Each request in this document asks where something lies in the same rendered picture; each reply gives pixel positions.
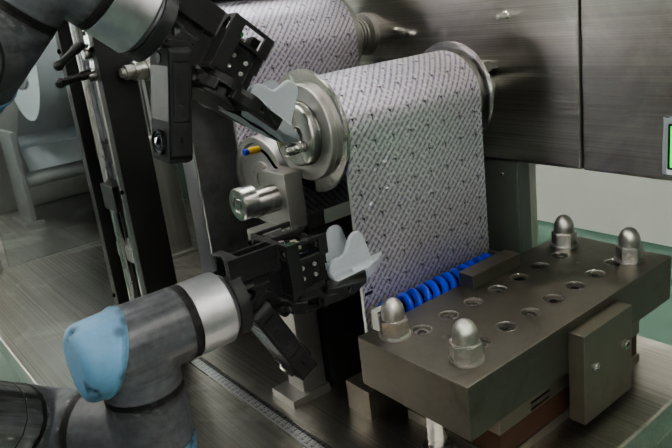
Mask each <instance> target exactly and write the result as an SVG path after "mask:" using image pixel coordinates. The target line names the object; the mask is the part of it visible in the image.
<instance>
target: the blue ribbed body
mask: <svg viewBox="0 0 672 448"><path fill-rule="evenodd" d="M490 256H492V255H490V254H489V253H482V254H481V255H480V256H477V257H474V258H473V259H472V260H468V261H466V262H465V263H464V264H460V265H458V266H457V267H456V268H451V269H450V270H449V271H448V272H447V271H446V272H443V273H441V275H440V276H438V275H437V276H434V277H433V278H432V280H426V281H425V282H424V284H418V285H416V286H415V289H414V288H410V289H408V290H407V291H406V293H404V292H401V293H399V294H398V295H397V298H398V299H399V300H400V301H401V302H402V304H403V306H404V310H405V313H406V312H408V311H410V310H412V309H414V308H416V307H418V306H420V305H421V304H423V303H425V302H427V301H429V300H431V299H433V298H435V297H437V296H439V295H441V294H443V293H445V292H447V291H449V290H451V289H453V288H455V287H457V286H459V285H460V284H459V272H460V271H462V270H464V269H466V268H468V267H470V266H472V265H474V264H476V263H478V262H480V261H482V260H484V259H486V258H488V257H490Z"/></svg>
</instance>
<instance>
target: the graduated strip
mask: <svg viewBox="0 0 672 448"><path fill-rule="evenodd" d="M189 363H190V364H191V365H193V366H194V367H195V368H197V369H198V370H200V371H201V372H202V373H204V374H205V375H206V376H208V377H209V378H210V379H212V380H213V381H215V382H216V383H217V384H219V385H220V386H221V387H223V388H224V389H225V390H227V391H228V392H230V393H231V394H232V395H234V396H235V397H236V398H238V399H239V400H240V401H242V402H243V403H245V404H246V405H247V406H249V407H250V408H251V409H253V410H254V411H255V412H257V413H258V414H260V415H261V416H262V417H264V418H265V419H266V420H268V421H269V422H270V423H272V424H273V425H275V426H276V427H277V428H279V429H280V430H281V431H283V432H284V433H285V434H287V435H288V436H290V437H291V438H292V439H294V440H295V441H296V442H298V443H299V444H300V445H302V446H303V447H305V448H332V447H331V446H329V445H328V444H327V443H325V442H324V441H322V440H321V439H319V438H318V437H317V436H315V435H314V434H312V433H311V432H309V431H308V430H306V429H305V428H304V427H302V426H301V425H299V424H298V423H296V422H295V421H294V420H292V419H291V418H289V417H288V416H286V415H285V414H283V413H282V412H281V411H279V410H278V409H276V408H275V407H273V406H272V405H271V404H269V403H268V402H266V401H265V400H263V399H262V398H260V397H259V396H258V395H256V394H255V393H253V392H252V391H250V390H249V389H248V388H246V387H245V386H243V385H242V384H240V383H239V382H237V381H236V380H235V379H233V378H232V377H230V376H229V375H227V374H226V373H225V372H223V371H222V370H220V369H219V368H217V367H216V366H214V365H213V364H212V363H210V362H209V361H207V360H206V359H204V358H203V357H202V356H201V357H199V358H196V359H194V360H192V361H190V362H189Z"/></svg>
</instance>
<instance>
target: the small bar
mask: <svg viewBox="0 0 672 448"><path fill-rule="evenodd" d="M519 265H520V253H518V252H514V251H510V250H506V249H505V250H503V251H501V252H499V253H497V254H494V255H492V256H490V257H488V258H486V259H484V260H482V261H480V262H478V263H476V264H474V265H472V266H470V267H468V268H466V269H464V270H462V271H460V272H459V284H460V285H462V286H465V287H468V288H471V289H475V288H477V287H479V286H481V285H483V284H485V283H487V282H489V281H491V280H493V279H495V278H496V277H498V276H500V275H502V274H504V273H506V272H508V271H510V270H512V269H514V268H516V267H517V266H519Z"/></svg>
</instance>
